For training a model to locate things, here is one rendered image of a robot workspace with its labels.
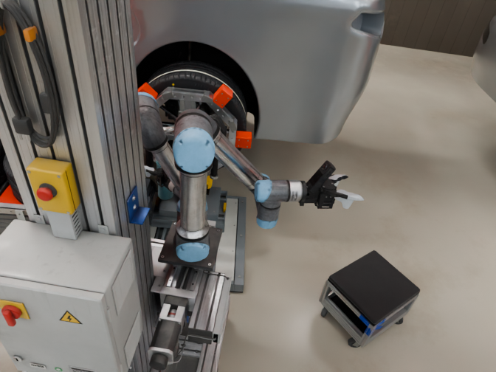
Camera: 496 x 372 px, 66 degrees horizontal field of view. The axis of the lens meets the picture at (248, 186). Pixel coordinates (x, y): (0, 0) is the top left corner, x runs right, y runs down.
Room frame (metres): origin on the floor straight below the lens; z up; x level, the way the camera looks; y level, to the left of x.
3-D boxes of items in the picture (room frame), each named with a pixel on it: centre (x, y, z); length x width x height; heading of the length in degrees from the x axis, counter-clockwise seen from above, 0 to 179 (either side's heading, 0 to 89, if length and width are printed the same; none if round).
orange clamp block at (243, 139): (1.88, 0.06, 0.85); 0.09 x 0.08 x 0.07; 94
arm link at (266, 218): (1.03, -0.08, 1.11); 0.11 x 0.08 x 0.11; 12
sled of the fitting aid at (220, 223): (2.03, 0.38, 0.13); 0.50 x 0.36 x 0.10; 94
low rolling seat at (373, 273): (1.39, -0.78, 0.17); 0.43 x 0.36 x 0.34; 130
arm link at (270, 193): (1.01, -0.08, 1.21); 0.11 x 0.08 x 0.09; 102
